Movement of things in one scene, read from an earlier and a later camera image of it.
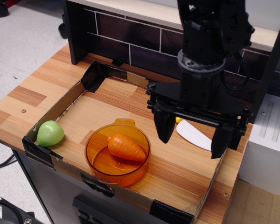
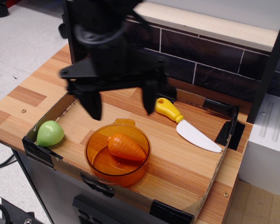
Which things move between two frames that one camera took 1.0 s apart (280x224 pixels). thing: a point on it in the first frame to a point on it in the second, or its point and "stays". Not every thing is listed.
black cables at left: [8, 162] stays
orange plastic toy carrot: [123, 146] stays
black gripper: [199, 94] to [115, 62]
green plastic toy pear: [49, 133] stays
